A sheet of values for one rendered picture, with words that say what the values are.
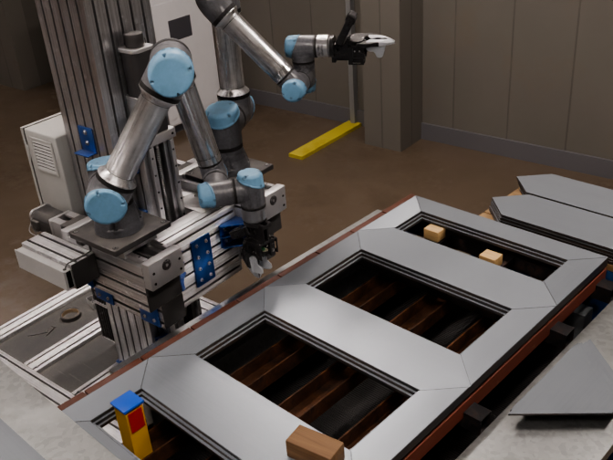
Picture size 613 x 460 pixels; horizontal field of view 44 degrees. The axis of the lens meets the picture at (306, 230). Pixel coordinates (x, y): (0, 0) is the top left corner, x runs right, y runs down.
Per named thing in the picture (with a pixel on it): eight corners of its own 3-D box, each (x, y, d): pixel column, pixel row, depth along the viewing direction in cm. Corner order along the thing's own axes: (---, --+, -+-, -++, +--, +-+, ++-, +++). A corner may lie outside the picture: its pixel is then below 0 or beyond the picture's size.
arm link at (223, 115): (203, 149, 261) (198, 111, 255) (216, 134, 273) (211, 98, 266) (237, 150, 259) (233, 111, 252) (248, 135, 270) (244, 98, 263)
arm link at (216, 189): (199, 197, 230) (235, 193, 231) (201, 214, 220) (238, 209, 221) (195, 173, 226) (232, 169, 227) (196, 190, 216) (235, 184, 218)
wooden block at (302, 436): (345, 458, 172) (344, 442, 170) (331, 475, 168) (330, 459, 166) (301, 439, 178) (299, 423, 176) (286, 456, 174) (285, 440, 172)
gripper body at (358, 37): (368, 55, 257) (334, 55, 260) (368, 31, 252) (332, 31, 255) (366, 65, 251) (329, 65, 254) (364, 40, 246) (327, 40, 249)
